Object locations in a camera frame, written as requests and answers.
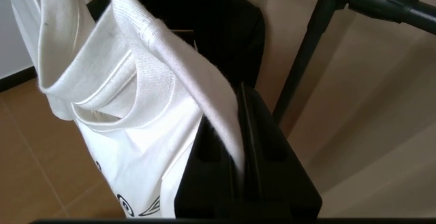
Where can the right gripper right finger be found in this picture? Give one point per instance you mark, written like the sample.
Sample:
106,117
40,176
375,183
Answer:
282,183

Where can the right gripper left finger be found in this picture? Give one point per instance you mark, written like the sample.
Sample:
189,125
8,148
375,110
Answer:
204,183

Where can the white garment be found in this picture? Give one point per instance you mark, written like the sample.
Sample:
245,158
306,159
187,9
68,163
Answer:
136,115

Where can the black shorts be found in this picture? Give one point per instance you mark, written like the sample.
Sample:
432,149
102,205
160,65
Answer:
221,30

